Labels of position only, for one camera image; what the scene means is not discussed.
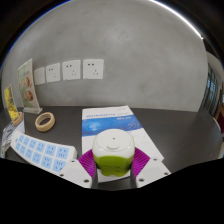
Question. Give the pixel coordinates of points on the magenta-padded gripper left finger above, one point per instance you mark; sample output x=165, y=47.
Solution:
x=87, y=164

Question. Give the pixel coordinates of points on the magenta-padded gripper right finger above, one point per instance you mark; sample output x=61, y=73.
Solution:
x=141, y=162

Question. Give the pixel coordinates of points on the white and green charger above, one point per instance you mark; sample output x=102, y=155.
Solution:
x=113, y=150

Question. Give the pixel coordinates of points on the white and blue book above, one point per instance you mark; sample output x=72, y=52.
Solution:
x=110, y=123

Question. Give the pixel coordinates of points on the beige tape roll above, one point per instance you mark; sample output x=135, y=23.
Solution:
x=45, y=129

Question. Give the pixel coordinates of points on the grey printed magazine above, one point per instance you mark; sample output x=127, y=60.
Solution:
x=8, y=133

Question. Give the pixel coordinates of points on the large green menu stand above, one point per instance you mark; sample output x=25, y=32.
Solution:
x=26, y=86

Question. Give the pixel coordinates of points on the dark-framed glass window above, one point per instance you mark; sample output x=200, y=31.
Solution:
x=211, y=90

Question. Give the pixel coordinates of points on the white strip ceiling light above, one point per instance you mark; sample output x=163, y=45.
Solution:
x=185, y=20

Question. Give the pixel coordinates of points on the blank white wall plate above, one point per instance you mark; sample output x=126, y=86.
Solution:
x=39, y=76

